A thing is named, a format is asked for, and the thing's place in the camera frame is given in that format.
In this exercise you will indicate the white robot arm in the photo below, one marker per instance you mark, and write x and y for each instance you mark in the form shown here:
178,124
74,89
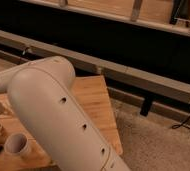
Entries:
39,93

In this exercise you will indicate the white cup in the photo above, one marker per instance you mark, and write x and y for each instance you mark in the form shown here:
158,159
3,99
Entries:
17,144

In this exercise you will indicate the wooden table board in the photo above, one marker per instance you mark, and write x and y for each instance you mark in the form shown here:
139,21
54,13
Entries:
92,94

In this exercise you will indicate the grey metal rail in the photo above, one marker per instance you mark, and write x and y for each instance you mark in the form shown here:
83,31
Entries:
123,73

